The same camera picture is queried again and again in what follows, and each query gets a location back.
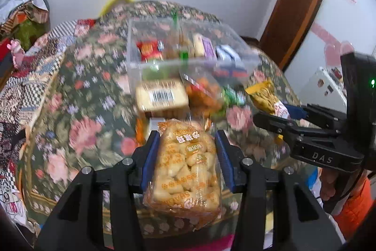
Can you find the purple bread pack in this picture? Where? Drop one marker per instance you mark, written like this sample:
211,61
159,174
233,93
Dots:
203,47

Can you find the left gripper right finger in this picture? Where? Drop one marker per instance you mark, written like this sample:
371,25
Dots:
299,222

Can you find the right hand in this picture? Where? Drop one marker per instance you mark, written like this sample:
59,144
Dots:
328,178

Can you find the green pea snack bag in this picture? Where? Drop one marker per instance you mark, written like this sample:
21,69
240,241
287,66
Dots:
233,97

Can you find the patchwork quilt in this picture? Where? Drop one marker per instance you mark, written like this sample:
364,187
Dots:
25,89

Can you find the pile of clothes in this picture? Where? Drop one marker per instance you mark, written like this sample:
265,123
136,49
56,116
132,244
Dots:
24,20

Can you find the brown wooden wardrobe frame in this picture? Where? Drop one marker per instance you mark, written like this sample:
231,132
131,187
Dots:
285,28

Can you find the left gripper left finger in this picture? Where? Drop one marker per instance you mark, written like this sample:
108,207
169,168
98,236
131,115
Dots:
76,222

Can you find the pink plush toy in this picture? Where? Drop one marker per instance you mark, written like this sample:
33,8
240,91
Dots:
18,53

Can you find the clear plastic storage bin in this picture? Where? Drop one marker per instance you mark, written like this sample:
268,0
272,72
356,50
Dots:
178,51

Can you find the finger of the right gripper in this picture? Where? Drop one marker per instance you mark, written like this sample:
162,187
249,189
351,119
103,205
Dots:
277,125
296,112

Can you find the red ramen snack packet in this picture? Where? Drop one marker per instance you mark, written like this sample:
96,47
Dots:
150,50

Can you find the orange biscuit bag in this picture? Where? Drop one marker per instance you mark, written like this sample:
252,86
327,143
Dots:
186,180

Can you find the floral green bedspread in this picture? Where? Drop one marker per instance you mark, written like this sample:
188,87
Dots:
89,116

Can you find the white wardrobe door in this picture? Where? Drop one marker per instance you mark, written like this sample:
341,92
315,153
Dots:
340,26

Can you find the yellow snack packet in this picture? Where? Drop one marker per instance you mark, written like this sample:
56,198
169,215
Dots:
264,98

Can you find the beige barcode cracker pack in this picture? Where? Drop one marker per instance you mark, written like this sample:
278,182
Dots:
162,98

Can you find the orange snack bag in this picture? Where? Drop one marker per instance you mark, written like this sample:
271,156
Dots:
203,91

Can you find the white blue snack packet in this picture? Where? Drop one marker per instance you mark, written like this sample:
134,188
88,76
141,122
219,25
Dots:
226,53

